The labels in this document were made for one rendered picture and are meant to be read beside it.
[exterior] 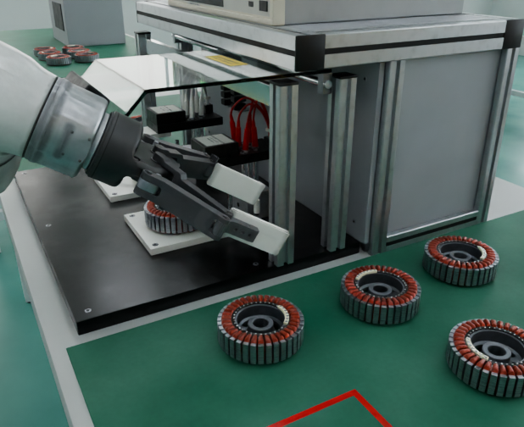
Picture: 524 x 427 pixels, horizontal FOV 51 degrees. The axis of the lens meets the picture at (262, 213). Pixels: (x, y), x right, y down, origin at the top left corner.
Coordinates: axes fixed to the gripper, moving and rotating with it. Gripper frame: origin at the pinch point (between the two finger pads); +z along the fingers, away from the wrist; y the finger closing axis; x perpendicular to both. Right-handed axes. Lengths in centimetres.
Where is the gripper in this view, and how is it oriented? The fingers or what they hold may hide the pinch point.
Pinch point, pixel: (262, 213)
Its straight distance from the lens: 65.4
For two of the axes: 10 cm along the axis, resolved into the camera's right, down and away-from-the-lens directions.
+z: 8.6, 3.7, 3.6
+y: 1.9, 4.2, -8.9
